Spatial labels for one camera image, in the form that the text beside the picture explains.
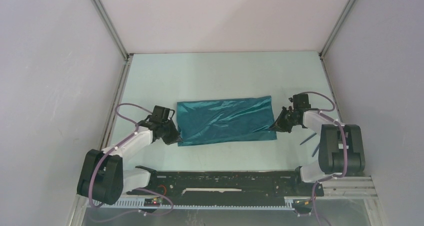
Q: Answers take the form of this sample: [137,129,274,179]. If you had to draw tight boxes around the blue plastic fork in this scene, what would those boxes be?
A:
[300,133,317,145]

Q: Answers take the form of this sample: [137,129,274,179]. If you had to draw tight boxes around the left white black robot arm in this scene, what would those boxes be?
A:
[76,104,182,208]

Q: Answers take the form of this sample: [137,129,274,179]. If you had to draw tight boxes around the small black circuit board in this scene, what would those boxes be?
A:
[143,199,162,207]

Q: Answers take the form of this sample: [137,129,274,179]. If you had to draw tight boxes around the grey slotted cable duct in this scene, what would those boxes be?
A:
[86,198,297,211]

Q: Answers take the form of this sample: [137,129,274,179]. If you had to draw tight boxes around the teal satin napkin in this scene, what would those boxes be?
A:
[176,96,277,147]

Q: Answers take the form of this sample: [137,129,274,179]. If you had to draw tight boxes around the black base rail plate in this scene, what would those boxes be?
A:
[146,171,324,208]

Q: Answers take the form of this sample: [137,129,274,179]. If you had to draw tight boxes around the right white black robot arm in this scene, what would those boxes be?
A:
[269,91,366,195]

